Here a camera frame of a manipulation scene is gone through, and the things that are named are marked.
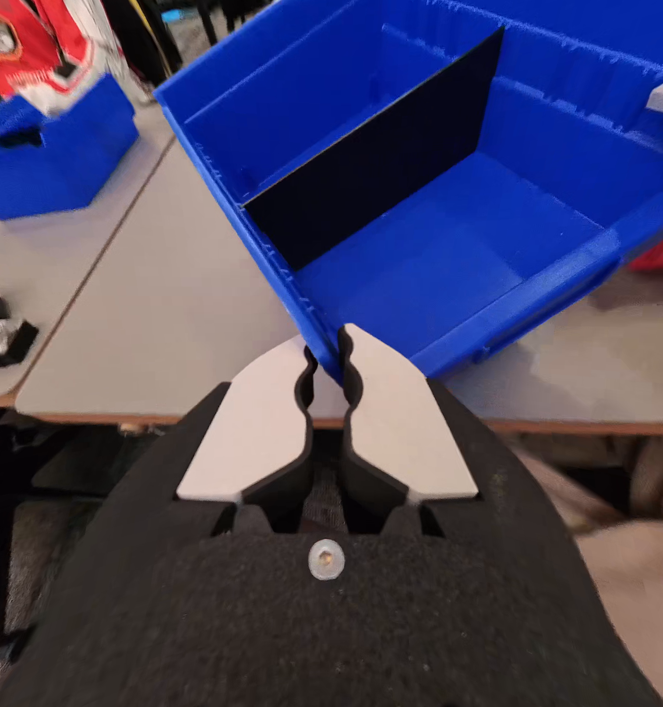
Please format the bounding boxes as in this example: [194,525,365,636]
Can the black bin divider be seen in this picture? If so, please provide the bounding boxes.
[243,26,507,272]

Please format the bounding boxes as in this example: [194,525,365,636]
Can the person's beige trouser leg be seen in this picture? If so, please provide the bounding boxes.
[508,442,663,707]

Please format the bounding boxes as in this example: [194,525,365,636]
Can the red plastic bin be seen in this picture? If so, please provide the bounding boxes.
[628,229,663,272]

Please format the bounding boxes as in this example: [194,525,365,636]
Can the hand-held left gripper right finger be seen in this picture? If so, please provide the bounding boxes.
[337,323,480,507]

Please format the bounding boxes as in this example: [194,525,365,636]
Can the large blue plastic bin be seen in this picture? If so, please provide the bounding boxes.
[154,0,663,384]

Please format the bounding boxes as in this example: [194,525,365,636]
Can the red white printed bag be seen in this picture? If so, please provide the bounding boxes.
[0,0,118,118]

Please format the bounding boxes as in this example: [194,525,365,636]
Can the dark chair legs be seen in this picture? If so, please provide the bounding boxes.
[102,0,266,106]

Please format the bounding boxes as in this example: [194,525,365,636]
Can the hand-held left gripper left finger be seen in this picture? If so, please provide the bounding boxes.
[175,333,318,503]

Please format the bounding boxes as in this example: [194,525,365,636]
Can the small black gadget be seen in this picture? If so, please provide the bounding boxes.
[0,319,40,372]

